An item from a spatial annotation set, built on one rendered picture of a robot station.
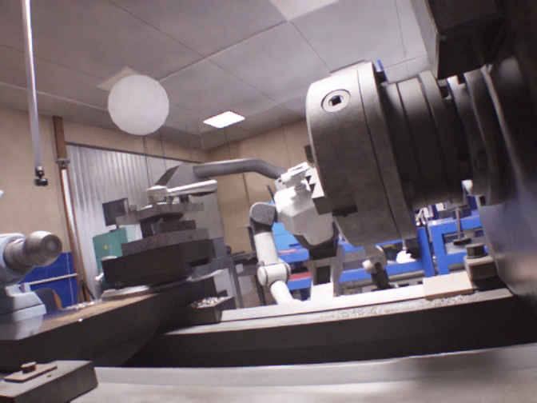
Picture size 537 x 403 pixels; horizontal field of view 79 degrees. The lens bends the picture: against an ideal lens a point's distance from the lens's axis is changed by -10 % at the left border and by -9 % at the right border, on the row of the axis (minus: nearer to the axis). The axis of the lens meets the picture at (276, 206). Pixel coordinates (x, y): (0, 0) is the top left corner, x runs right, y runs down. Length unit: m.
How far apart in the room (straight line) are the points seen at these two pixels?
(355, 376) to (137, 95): 4.35
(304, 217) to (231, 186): 7.14
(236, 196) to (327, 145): 8.19
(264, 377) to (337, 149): 0.28
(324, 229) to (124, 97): 3.44
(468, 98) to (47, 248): 0.90
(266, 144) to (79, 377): 8.03
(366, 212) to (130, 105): 4.27
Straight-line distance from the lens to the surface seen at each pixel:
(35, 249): 0.97
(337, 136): 0.42
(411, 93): 0.47
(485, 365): 0.41
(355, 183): 0.41
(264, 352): 0.80
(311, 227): 1.61
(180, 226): 0.91
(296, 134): 8.20
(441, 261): 2.28
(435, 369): 0.41
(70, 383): 0.61
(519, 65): 0.33
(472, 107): 0.45
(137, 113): 4.59
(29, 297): 1.31
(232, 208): 8.64
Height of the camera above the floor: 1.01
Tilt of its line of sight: 4 degrees up
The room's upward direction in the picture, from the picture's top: 12 degrees counter-clockwise
